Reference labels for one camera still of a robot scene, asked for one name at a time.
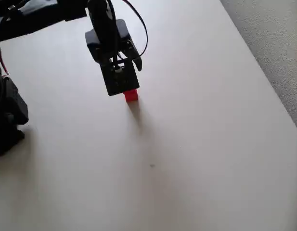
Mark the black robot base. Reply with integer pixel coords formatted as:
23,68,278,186
0,76,29,157

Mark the red wire bundle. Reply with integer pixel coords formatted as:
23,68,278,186
0,43,11,78

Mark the black camera box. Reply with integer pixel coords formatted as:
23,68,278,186
100,59,141,97

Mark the red cube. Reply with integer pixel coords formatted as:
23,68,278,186
122,89,139,103

